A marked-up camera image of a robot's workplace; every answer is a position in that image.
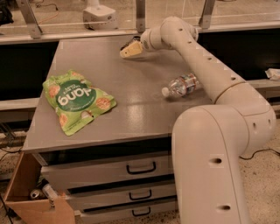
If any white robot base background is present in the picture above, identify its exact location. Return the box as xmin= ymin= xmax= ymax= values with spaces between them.
xmin=82 ymin=0 xmax=118 ymax=30

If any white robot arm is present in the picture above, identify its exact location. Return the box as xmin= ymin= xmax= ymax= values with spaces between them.
xmin=120 ymin=17 xmax=276 ymax=224

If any clear plastic water bottle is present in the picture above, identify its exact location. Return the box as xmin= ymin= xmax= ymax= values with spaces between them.
xmin=162 ymin=73 xmax=200 ymax=98

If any green snack bag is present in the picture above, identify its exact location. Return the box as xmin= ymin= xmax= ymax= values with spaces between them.
xmin=43 ymin=70 xmax=116 ymax=137

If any grey drawer cabinet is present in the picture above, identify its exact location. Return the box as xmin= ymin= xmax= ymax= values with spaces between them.
xmin=24 ymin=36 xmax=210 ymax=214

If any top grey drawer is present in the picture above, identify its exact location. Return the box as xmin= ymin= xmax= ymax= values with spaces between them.
xmin=41 ymin=151 xmax=173 ymax=190

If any grey drawer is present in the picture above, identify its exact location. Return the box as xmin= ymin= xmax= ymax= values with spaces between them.
xmin=66 ymin=180 xmax=176 ymax=210
xmin=41 ymin=151 xmax=173 ymax=190
xmin=80 ymin=199 xmax=178 ymax=224

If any middle grey drawer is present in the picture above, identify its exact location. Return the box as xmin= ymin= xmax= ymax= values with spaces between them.
xmin=66 ymin=180 xmax=176 ymax=210

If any bottom grey drawer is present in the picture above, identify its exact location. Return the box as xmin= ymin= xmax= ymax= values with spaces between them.
xmin=80 ymin=199 xmax=178 ymax=224

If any white bottle in box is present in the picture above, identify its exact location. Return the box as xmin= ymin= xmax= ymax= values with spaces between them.
xmin=42 ymin=184 xmax=58 ymax=201

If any aluminium soda can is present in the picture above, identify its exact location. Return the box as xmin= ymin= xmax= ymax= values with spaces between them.
xmin=30 ymin=189 xmax=45 ymax=200

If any cardboard box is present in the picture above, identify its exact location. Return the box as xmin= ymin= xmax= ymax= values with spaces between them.
xmin=3 ymin=152 xmax=75 ymax=224

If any metal railing frame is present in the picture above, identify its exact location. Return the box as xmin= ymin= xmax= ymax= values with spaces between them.
xmin=0 ymin=0 xmax=280 ymax=45

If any black floor cable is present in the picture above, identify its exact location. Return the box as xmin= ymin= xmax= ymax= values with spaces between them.
xmin=239 ymin=148 xmax=280 ymax=161

